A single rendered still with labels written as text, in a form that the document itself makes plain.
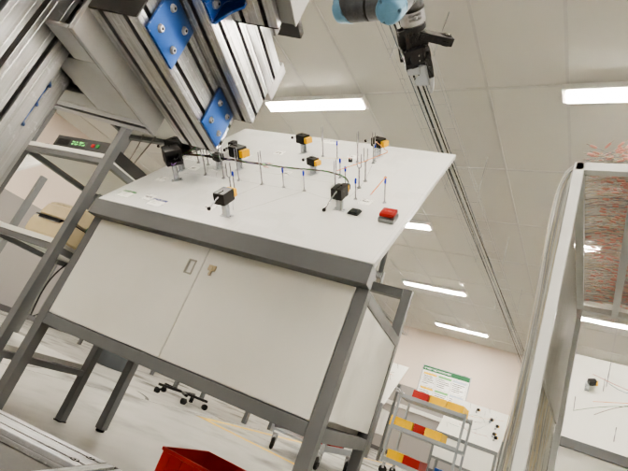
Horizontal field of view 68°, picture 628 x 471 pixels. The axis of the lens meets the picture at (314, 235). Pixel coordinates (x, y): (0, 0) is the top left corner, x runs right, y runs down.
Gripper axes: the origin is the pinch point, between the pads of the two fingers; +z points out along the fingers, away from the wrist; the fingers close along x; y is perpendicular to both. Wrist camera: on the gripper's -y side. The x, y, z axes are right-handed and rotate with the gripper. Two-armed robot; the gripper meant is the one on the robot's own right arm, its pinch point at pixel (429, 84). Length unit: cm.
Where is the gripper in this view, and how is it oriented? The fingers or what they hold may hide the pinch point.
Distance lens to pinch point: 162.4
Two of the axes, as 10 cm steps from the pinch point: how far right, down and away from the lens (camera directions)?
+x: 1.2, 6.3, -7.7
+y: -9.5, 3.0, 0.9
